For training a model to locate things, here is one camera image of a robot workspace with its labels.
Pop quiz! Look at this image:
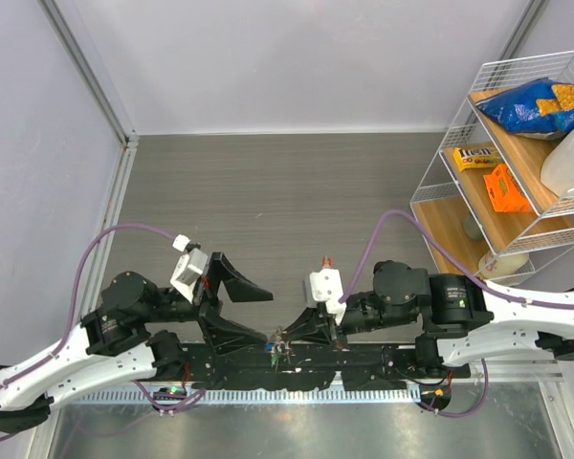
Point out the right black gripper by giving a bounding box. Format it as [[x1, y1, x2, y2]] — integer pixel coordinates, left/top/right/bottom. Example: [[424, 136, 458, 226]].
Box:
[[282, 290, 418, 349]]

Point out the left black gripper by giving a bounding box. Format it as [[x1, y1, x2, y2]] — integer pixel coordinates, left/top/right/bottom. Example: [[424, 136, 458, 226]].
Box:
[[142, 251, 276, 352]]

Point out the keychain with keys and strap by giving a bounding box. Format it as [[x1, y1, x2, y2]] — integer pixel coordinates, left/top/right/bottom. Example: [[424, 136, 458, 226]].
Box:
[[265, 327, 292, 373]]

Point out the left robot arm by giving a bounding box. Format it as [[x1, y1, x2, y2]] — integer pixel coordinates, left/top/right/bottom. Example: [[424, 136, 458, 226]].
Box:
[[0, 249, 274, 434]]

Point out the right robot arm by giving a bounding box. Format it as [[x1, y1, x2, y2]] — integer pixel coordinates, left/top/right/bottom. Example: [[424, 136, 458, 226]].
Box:
[[280, 260, 574, 377]]

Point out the small red key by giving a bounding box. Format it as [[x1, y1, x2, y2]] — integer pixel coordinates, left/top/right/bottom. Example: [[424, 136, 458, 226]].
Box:
[[321, 256, 332, 270]]

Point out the cream lotion bottle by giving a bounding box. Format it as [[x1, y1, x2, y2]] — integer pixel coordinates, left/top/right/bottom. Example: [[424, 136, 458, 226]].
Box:
[[478, 251, 529, 279]]

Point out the yellow candy bag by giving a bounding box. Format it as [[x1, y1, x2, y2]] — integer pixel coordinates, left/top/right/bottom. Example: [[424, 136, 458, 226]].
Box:
[[453, 146, 503, 172]]

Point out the orange candy bag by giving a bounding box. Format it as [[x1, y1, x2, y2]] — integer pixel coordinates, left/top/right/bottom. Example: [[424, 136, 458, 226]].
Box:
[[483, 164, 534, 213]]

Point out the white plastic bottle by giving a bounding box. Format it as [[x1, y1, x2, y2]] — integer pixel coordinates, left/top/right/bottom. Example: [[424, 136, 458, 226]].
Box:
[[541, 129, 574, 197]]

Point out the blue chips bag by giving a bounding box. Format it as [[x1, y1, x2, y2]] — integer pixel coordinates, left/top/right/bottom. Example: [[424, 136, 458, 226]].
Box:
[[475, 78, 574, 140]]

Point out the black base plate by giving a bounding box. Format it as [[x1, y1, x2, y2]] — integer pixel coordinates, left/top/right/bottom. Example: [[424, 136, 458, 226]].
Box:
[[129, 339, 472, 393]]

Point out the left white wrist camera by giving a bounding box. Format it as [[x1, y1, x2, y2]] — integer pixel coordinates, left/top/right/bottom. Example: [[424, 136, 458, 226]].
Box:
[[170, 234, 209, 303]]

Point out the white slotted cable duct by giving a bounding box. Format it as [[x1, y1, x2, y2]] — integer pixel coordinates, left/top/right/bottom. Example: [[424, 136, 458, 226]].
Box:
[[72, 384, 421, 405]]

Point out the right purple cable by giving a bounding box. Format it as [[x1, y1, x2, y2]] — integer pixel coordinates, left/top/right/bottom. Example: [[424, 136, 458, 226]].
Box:
[[338, 208, 574, 418]]

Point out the purple cable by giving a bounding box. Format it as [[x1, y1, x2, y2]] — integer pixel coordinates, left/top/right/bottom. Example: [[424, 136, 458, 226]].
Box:
[[0, 223, 192, 441], [338, 208, 574, 418]]

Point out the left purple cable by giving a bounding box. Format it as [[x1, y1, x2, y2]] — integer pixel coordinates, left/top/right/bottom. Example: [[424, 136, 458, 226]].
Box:
[[0, 223, 192, 441]]

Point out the white wire shelf rack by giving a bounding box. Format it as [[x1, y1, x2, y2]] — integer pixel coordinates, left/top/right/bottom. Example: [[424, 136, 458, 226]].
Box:
[[410, 51, 574, 286]]

